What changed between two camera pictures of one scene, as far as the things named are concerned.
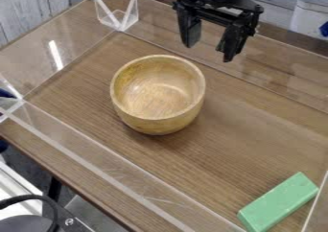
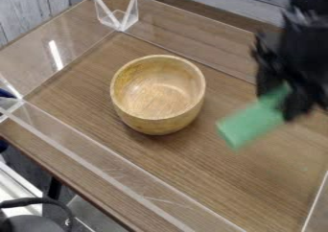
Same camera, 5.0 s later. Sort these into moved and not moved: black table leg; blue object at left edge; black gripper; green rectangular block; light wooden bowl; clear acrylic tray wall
Moved: green rectangular block; black gripper
Not moved: clear acrylic tray wall; black table leg; blue object at left edge; light wooden bowl
